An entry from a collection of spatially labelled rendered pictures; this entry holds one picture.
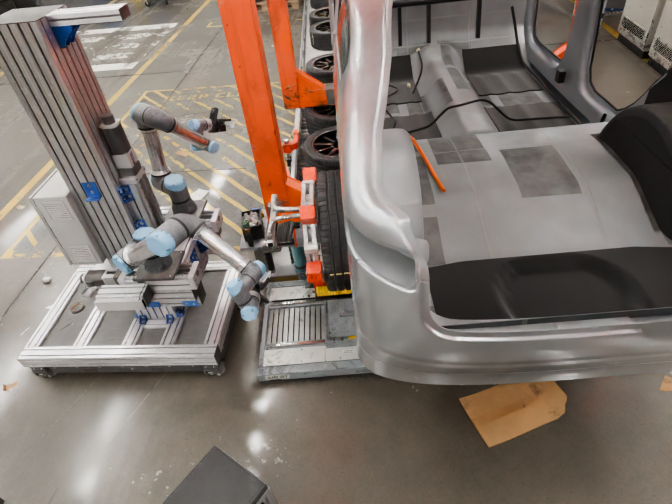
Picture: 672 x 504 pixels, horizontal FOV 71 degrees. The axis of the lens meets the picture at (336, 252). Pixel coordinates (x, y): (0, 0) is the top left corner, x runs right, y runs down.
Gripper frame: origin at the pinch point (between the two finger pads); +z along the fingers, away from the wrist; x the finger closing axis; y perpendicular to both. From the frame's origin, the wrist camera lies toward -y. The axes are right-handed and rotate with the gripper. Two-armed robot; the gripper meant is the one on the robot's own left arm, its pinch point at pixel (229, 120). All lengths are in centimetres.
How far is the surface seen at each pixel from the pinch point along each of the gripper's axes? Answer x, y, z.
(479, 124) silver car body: 146, 24, 80
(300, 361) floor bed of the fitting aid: 59, 151, -40
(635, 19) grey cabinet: 247, -82, 529
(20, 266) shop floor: -207, 92, -57
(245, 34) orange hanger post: 65, -35, -50
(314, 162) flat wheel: 9, 37, 85
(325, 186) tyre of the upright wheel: 101, 43, -51
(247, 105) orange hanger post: 50, -3, -39
